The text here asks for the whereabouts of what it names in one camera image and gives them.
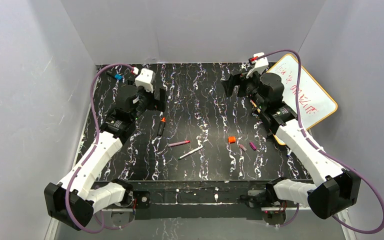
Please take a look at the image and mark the black orange-tipped marker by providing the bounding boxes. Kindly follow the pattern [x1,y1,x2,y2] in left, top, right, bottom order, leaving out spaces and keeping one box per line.
[157,117,166,137]

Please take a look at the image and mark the orange marker cap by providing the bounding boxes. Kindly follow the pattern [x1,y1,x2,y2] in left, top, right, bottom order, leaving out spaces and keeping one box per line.
[227,136,236,144]

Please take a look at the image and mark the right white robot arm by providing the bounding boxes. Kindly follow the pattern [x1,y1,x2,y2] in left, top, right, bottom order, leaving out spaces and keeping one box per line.
[222,73,361,219]

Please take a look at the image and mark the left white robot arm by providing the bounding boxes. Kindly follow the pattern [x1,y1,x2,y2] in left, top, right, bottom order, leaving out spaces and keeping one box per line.
[44,85,167,231]

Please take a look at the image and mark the magenta pen cap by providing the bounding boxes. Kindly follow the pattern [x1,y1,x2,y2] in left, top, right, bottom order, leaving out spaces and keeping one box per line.
[249,142,257,151]

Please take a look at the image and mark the light pink pen cap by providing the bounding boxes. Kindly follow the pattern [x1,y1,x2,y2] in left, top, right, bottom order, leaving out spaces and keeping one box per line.
[239,144,247,152]

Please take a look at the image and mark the white pen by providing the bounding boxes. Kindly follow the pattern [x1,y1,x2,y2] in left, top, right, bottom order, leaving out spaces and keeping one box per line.
[178,145,204,160]

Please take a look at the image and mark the blue cap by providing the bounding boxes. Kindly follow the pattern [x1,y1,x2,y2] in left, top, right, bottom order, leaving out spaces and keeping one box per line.
[114,74,123,81]

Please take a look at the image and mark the yellow-framed whiteboard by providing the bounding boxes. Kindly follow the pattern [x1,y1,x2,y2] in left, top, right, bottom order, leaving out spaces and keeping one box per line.
[268,53,338,130]

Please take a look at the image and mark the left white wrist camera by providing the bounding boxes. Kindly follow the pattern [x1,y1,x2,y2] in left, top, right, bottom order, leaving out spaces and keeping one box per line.
[135,68,155,93]

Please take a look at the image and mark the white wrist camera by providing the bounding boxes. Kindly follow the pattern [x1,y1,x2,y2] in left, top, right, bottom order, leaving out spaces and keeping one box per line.
[135,68,155,93]
[246,52,269,79]

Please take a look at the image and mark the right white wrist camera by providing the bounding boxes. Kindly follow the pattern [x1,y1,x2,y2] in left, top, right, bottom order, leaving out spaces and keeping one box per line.
[246,52,269,79]

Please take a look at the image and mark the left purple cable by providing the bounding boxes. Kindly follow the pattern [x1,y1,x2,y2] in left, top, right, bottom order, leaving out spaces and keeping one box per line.
[65,63,137,235]

